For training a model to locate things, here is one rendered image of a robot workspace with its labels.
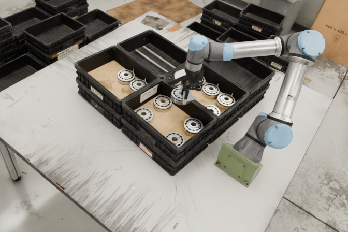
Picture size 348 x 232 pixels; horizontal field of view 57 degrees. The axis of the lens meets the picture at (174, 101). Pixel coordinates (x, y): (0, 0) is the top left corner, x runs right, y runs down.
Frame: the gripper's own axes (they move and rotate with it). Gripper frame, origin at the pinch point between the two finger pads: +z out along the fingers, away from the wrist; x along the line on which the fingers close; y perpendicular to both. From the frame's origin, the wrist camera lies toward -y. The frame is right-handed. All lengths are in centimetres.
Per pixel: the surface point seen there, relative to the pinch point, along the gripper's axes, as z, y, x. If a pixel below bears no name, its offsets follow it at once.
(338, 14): 51, 224, 179
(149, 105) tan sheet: 16.5, -13.3, 12.8
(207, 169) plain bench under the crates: 29.8, 13.6, -21.9
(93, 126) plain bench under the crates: 29, -44, 11
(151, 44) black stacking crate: 16, -5, 70
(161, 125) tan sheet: 16.6, -8.9, -1.7
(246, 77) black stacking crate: 17, 51, 35
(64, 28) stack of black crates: 50, -69, 142
